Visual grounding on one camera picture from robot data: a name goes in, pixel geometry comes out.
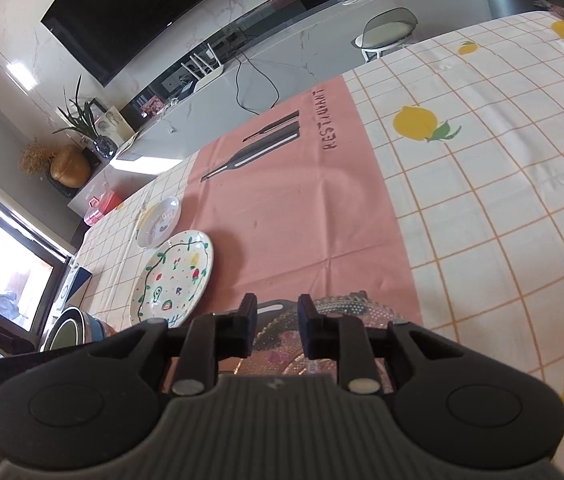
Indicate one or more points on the leafy plant in vase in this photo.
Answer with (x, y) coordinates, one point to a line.
(78, 118)

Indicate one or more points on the pink storage box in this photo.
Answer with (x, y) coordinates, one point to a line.
(100, 206)

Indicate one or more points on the checked lemon tablecloth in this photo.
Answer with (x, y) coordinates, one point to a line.
(432, 179)

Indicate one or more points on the white round stool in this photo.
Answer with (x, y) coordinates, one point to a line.
(385, 33)

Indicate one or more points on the small white saucer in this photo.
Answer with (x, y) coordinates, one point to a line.
(159, 223)

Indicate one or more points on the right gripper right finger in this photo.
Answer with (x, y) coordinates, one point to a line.
(342, 339)

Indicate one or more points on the green ceramic bowl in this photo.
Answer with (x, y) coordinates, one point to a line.
(66, 334)

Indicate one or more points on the painted white ceramic plate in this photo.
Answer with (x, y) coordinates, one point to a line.
(173, 280)

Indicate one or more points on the dried yellow flowers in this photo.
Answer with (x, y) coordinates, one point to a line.
(36, 158)

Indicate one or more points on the white blue product box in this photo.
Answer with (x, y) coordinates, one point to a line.
(75, 287)

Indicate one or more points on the black television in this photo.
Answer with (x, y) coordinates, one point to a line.
(105, 35)

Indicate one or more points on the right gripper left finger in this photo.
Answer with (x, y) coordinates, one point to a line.
(208, 340)

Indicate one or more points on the white wifi router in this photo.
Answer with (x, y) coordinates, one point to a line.
(204, 66)

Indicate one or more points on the brown round vase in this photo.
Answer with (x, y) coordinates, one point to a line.
(70, 167)

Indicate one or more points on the photo frame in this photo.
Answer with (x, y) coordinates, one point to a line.
(114, 126)

